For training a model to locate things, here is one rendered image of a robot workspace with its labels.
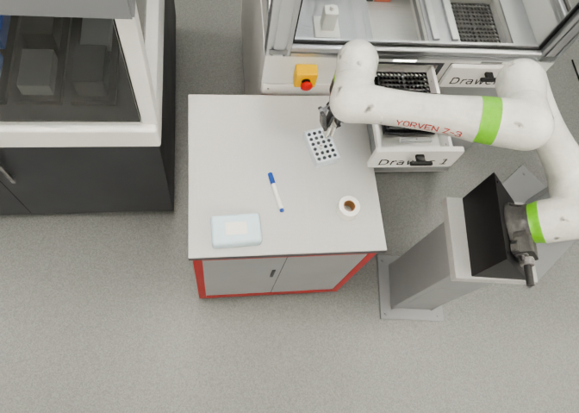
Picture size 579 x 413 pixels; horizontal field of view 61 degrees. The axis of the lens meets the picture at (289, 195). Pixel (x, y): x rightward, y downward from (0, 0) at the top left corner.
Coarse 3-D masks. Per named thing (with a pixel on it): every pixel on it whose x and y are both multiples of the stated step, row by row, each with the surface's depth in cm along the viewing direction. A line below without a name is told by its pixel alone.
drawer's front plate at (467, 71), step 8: (456, 64) 166; (464, 64) 167; (472, 64) 168; (448, 72) 168; (456, 72) 169; (464, 72) 169; (472, 72) 169; (480, 72) 170; (496, 72) 170; (440, 80) 174; (448, 80) 172; (456, 80) 173; (464, 80) 173
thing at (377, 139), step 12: (432, 72) 168; (432, 84) 169; (372, 132) 158; (372, 144) 158; (384, 144) 161; (396, 144) 162; (408, 144) 162; (420, 144) 163; (432, 144) 163; (444, 144) 161
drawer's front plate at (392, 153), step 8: (376, 152) 150; (384, 152) 149; (392, 152) 150; (400, 152) 150; (408, 152) 151; (416, 152) 151; (424, 152) 151; (432, 152) 152; (440, 152) 152; (448, 152) 153; (456, 152) 153; (368, 160) 157; (376, 160) 154; (384, 160) 155; (392, 160) 155; (440, 160) 158; (448, 160) 159
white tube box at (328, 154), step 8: (320, 128) 165; (304, 136) 164; (312, 136) 163; (320, 136) 164; (328, 136) 164; (312, 144) 163; (320, 144) 162; (328, 144) 163; (312, 152) 161; (320, 152) 161; (328, 152) 163; (336, 152) 162; (312, 160) 163; (320, 160) 160; (328, 160) 160; (336, 160) 163
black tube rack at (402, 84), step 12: (384, 72) 164; (396, 72) 165; (408, 72) 166; (420, 72) 167; (384, 84) 162; (396, 84) 163; (408, 84) 164; (420, 84) 164; (384, 132) 159; (396, 132) 159; (408, 132) 160; (420, 132) 160
